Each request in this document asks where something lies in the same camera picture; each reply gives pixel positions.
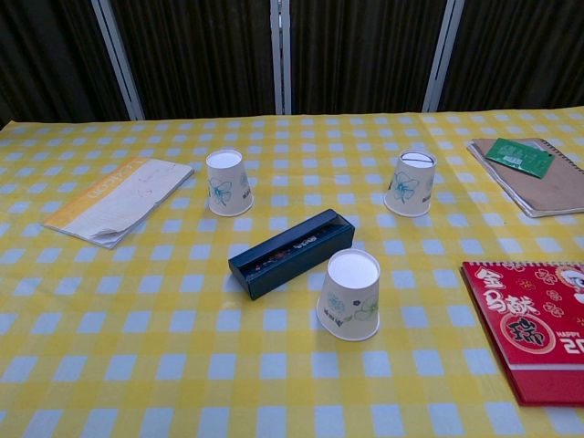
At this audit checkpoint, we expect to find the white paper cup blue flower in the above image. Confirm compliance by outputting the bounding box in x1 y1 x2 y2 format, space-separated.
205 149 256 218

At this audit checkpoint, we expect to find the white paper cup line-marked base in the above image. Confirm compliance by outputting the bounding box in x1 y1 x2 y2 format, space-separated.
382 148 439 218

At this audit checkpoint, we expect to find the dark blue rectangular box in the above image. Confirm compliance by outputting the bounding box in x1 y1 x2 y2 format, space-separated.
227 208 357 301

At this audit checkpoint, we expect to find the white paper cup green flower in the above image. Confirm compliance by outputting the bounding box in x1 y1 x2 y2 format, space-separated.
315 247 381 342

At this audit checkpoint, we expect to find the orange and white notepad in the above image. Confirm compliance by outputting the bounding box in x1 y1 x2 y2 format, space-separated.
42 156 196 250

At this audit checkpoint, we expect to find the yellow white checked tablecloth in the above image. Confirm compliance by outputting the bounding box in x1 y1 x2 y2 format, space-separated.
0 105 584 438

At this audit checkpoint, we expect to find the dark corrugated partition panel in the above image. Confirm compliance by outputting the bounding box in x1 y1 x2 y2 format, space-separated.
288 0 447 116
108 0 278 121
0 0 130 129
438 0 584 113

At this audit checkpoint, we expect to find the green foil packet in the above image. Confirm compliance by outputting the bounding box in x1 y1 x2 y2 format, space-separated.
484 137 557 181

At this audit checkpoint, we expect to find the brown spiral notebook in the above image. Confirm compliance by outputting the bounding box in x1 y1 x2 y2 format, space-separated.
465 137 584 219

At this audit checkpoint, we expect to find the red desk calendar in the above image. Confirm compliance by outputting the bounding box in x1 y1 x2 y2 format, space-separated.
459 260 584 407

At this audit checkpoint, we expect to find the white partition post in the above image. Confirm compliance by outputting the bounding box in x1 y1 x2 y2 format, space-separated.
269 0 293 116
89 0 146 121
421 0 465 113

